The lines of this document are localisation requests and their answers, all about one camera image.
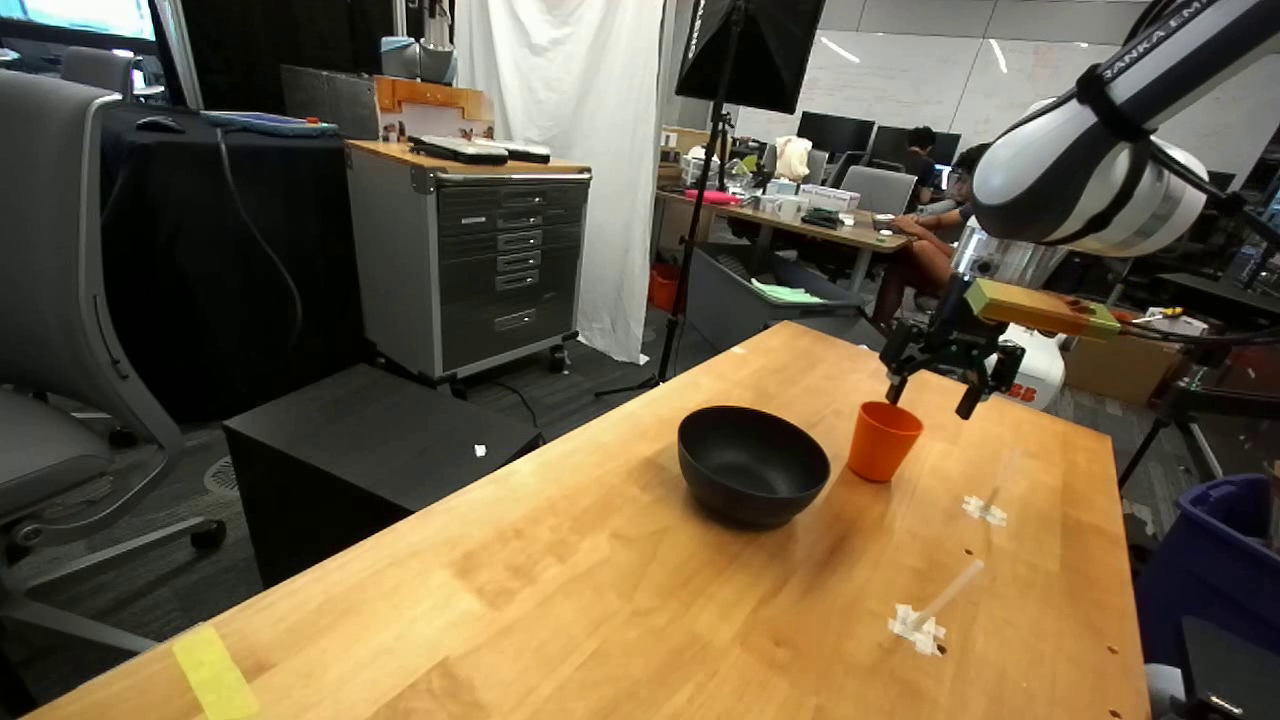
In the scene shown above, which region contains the white ABB container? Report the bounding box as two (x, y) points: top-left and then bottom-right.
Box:
(991, 325), (1073, 413)

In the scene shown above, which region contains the wooden background desk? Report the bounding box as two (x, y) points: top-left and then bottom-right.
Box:
(716, 194), (912, 259)

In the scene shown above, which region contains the white taped clear stick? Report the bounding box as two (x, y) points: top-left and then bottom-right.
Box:
(885, 554), (991, 658)
(955, 441), (1027, 533)

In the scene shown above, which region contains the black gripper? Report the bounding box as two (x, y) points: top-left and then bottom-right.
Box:
(875, 269), (1034, 423)

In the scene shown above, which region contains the low black cabinet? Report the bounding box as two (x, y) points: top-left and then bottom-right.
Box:
(220, 361), (552, 591)

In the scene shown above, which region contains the black softbox light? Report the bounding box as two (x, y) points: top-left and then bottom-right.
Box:
(673, 0), (828, 117)

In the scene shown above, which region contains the grey office chair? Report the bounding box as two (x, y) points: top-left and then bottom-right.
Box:
(0, 65), (233, 655)

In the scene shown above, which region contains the white curtain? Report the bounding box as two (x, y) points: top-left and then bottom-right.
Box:
(454, 0), (670, 368)

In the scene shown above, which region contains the orange plastic cup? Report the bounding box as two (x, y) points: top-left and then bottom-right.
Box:
(850, 395), (928, 488)

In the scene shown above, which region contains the black background monitor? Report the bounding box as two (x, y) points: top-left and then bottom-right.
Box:
(864, 119), (964, 177)
(796, 107), (880, 172)

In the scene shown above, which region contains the black keyboard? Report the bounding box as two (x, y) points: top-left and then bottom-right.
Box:
(406, 131), (511, 169)

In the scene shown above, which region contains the black side table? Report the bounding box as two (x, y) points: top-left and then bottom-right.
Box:
(1155, 269), (1280, 337)

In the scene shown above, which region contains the black backdrop panel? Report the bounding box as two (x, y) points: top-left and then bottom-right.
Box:
(178, 0), (406, 113)

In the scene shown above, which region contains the dark-haired background person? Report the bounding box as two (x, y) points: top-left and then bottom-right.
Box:
(901, 125), (945, 192)

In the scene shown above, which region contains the hanging black cable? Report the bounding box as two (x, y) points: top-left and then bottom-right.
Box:
(212, 125), (311, 352)

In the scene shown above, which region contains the black light stand pole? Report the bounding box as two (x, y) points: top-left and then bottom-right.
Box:
(653, 0), (751, 382)

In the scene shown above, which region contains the cardboard box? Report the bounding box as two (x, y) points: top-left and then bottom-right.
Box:
(1064, 327), (1191, 413)

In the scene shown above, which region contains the bright computer screen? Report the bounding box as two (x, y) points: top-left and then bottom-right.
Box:
(0, 0), (165, 49)

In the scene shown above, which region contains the grey metal drawer cabinet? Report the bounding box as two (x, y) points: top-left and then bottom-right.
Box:
(346, 137), (596, 390)

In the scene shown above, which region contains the blue plastic bin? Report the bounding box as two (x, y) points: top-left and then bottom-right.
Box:
(1148, 470), (1280, 664)

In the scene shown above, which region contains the orange bucket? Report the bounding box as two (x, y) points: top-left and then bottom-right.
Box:
(650, 259), (688, 321)

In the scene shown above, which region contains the black bowl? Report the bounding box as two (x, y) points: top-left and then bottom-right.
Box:
(673, 403), (838, 533)

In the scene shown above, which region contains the black box under desk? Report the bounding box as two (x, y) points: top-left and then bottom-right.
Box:
(685, 242), (864, 352)

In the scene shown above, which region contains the yellow tape strip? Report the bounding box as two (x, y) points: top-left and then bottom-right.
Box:
(169, 623), (265, 720)

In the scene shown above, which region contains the brown wooden box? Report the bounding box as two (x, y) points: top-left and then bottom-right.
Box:
(371, 72), (501, 143)

